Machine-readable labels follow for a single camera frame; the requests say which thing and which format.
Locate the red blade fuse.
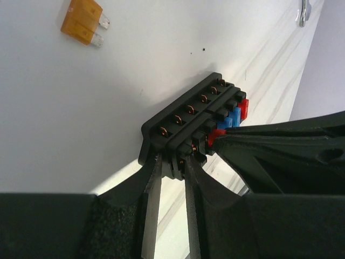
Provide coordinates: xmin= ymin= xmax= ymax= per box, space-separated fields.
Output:
xmin=207 ymin=129 xmax=226 ymax=148

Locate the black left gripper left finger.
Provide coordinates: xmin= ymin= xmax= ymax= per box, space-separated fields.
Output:
xmin=1 ymin=154 xmax=162 ymax=258

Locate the silver wrench right side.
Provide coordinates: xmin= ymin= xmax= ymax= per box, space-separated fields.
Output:
xmin=295 ymin=0 xmax=312 ymax=28

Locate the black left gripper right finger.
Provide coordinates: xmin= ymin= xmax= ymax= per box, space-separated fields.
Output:
xmin=185 ymin=156 xmax=344 ymax=258

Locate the orange blade fuse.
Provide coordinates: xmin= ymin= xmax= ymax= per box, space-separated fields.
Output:
xmin=60 ymin=0 xmax=111 ymax=48

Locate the black fuse box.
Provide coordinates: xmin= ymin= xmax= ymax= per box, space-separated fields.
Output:
xmin=138 ymin=72 xmax=249 ymax=180

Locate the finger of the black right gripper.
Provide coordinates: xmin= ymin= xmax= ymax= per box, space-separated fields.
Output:
xmin=212 ymin=134 xmax=344 ymax=194
xmin=225 ymin=111 xmax=344 ymax=143

